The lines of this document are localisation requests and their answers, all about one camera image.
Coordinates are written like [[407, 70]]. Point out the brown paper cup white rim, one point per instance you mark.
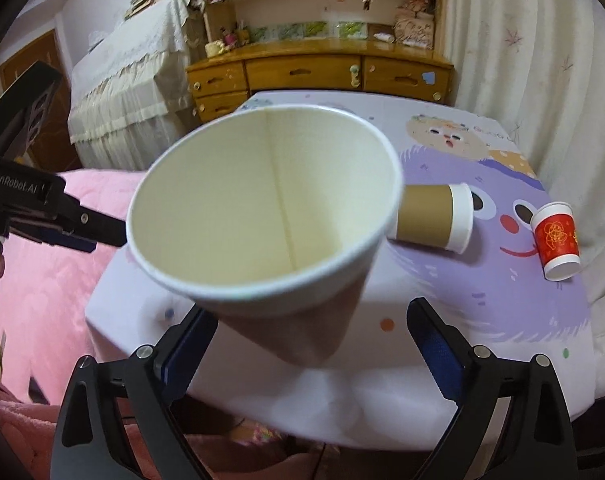
[[427, 215]]

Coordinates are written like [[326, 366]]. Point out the large brown paper cup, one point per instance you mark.
[[262, 200]]

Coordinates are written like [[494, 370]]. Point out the pink fluffy blanket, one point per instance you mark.
[[47, 300]]

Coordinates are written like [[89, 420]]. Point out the cartoon printed tablecloth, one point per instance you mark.
[[432, 320]]

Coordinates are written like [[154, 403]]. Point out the wooden desk with hutch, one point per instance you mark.
[[302, 72]]

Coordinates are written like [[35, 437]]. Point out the white leaf patterned curtain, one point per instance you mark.
[[532, 60]]

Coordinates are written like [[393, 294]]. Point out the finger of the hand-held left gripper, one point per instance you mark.
[[100, 227]]

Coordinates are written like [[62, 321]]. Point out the red paper cup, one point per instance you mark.
[[557, 240]]

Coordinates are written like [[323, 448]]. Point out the white lace bed cover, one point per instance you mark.
[[132, 90]]

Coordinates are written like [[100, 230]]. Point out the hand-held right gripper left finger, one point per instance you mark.
[[183, 357]]

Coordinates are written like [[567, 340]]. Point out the patterned paper bag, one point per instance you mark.
[[415, 22]]

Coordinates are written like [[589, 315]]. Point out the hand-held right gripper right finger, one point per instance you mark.
[[435, 350]]

